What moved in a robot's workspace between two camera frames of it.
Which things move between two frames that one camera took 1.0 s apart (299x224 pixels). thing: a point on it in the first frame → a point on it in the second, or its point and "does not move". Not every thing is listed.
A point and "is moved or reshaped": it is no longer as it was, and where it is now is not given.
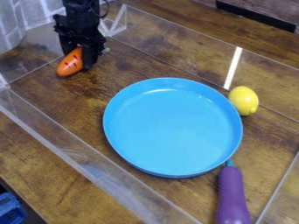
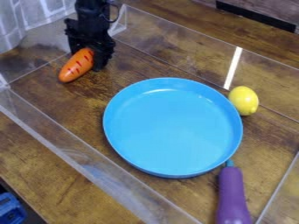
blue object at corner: [14, 213] does not move
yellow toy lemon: [245, 99] does not move
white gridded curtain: [23, 14] does not move
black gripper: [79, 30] → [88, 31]
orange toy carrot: [71, 62] is moved or reshaped
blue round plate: [173, 127] does not move
